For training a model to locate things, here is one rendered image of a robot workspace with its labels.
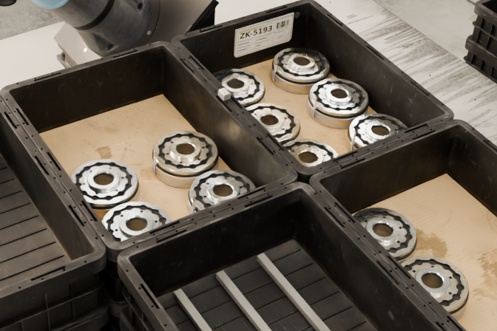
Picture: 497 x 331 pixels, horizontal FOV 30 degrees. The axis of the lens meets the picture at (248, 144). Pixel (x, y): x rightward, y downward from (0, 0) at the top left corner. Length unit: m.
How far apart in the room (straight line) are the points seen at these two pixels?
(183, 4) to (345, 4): 0.55
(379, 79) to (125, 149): 0.44
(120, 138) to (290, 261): 0.37
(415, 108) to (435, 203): 0.17
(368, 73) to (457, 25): 1.93
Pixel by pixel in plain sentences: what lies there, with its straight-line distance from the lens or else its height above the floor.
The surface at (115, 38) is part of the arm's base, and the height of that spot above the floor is 0.85.
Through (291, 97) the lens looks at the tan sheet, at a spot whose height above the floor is 0.83.
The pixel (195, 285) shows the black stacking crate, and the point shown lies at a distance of 1.30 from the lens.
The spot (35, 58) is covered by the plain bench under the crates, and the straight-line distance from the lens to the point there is 1.94.
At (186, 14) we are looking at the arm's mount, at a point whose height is 0.90.
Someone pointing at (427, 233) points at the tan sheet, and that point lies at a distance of 1.42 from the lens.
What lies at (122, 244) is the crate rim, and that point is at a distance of 1.21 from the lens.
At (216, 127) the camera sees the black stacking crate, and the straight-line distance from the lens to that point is 1.47.
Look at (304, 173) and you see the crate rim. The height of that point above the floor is 0.93.
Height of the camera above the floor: 1.80
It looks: 40 degrees down
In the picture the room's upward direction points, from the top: 5 degrees clockwise
